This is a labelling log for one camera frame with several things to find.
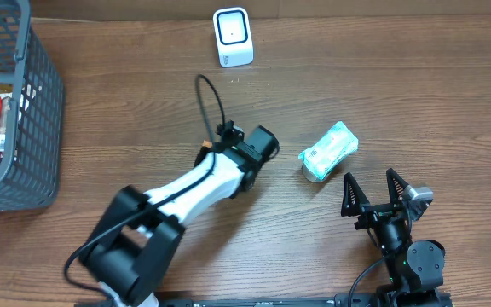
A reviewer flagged grey tape roll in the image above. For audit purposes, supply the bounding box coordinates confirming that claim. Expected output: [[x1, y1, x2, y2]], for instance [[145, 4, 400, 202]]
[[302, 165, 327, 182]]

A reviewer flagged teal white tissue pack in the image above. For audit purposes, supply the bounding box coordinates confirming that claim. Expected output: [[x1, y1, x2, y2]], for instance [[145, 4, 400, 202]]
[[298, 121, 359, 177]]

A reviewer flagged white barcode scanner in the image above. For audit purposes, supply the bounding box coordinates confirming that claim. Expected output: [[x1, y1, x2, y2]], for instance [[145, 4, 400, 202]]
[[212, 7, 254, 67]]

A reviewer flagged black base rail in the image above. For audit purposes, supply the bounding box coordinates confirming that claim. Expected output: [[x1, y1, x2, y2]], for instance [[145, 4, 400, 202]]
[[74, 293, 455, 307]]

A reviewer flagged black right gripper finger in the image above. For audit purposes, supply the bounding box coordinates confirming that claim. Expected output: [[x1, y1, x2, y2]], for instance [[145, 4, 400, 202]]
[[386, 168, 408, 204], [341, 172, 370, 217]]

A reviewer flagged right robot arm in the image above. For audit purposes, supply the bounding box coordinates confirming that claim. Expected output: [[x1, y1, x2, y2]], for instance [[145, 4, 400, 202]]
[[341, 168, 452, 307]]

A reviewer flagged orange snack packet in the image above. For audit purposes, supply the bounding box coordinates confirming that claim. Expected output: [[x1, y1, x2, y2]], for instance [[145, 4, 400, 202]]
[[202, 141, 212, 149]]

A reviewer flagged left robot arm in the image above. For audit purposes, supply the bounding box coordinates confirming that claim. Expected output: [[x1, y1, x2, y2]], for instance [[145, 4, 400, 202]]
[[77, 121, 279, 306]]

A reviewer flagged grey plastic mesh basket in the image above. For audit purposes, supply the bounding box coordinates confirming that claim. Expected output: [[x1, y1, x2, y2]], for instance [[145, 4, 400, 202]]
[[0, 0, 66, 211]]

